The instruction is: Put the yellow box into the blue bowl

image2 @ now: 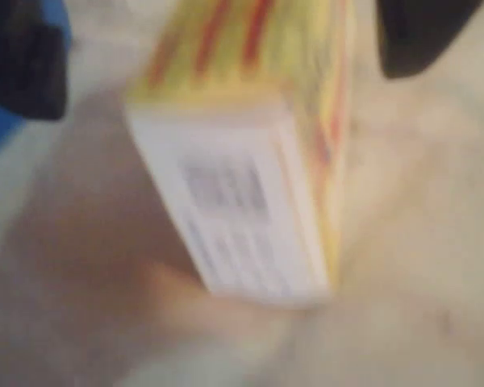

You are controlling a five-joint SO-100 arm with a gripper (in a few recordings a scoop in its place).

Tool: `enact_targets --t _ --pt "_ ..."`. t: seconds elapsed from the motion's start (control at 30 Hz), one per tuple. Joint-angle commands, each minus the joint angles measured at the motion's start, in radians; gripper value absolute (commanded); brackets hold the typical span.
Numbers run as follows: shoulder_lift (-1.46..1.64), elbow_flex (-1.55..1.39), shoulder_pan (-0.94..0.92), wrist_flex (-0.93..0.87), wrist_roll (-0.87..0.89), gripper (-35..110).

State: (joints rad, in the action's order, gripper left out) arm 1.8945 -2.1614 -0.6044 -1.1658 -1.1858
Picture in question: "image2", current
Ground blue plastic bowl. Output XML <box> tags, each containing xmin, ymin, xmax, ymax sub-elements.
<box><xmin>0</xmin><ymin>0</ymin><xmax>73</xmax><ymax>162</ymax></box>

